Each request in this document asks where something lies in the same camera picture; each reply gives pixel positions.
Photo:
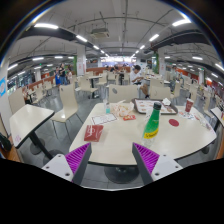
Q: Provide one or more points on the small red sachet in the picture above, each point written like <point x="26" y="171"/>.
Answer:
<point x="129" y="117"/>

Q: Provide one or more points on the group of ceiling lights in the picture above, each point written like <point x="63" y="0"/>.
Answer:
<point x="46" y="25"/>

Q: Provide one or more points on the ceiling air conditioner unit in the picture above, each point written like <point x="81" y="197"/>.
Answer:
<point x="100" y="32"/>

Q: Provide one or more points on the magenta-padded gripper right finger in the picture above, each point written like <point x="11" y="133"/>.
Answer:
<point x="147" y="158"/>

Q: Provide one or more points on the group of beige chairs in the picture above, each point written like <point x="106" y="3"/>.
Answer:
<point x="68" y="96"/>

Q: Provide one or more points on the clear plastic food bag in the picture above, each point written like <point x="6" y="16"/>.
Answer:
<point x="121" y="109"/>

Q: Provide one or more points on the flat round red coaster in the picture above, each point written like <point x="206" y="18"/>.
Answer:
<point x="173" y="122"/>

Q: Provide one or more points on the person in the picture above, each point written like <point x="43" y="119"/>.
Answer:
<point x="135" y="77"/>
<point x="58" y="78"/>
<point x="25" y="94"/>
<point x="63" y="71"/>

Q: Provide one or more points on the green drink bottle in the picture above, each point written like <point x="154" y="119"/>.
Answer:
<point x="152" y="126"/>

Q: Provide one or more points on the red paper cup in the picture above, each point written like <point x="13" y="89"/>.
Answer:
<point x="189" y="106"/>

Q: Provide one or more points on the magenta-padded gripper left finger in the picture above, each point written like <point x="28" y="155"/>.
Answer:
<point x="77" y="158"/>

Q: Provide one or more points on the white dining table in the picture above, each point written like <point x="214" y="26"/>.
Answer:
<point x="217" y="115"/>
<point x="28" y="121"/>

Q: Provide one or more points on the red flat packet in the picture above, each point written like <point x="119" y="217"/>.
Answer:
<point x="93" y="133"/>

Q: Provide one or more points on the white paper leaflet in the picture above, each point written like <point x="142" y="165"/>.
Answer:
<point x="104" y="119"/>

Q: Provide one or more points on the colourful printed flyer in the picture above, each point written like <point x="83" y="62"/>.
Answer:
<point x="186" y="115"/>

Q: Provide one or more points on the crumpled white napkin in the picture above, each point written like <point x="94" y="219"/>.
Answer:
<point x="166" y="101"/>

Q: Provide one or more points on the small clear sanitizer bottle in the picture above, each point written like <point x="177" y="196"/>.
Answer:
<point x="107" y="107"/>

